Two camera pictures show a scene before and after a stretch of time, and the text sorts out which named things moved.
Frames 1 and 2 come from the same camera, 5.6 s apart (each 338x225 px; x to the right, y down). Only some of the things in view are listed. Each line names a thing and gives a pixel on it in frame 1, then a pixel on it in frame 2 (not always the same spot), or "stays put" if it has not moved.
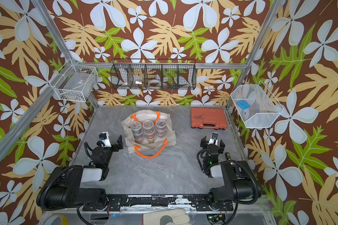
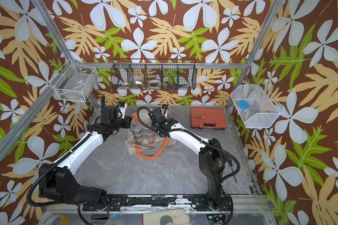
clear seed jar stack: [136, 126] stays put
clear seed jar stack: [148, 125] stays put
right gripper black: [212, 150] to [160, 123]
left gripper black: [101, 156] to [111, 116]
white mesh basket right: [264, 108] stays put
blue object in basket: [243, 104] stays put
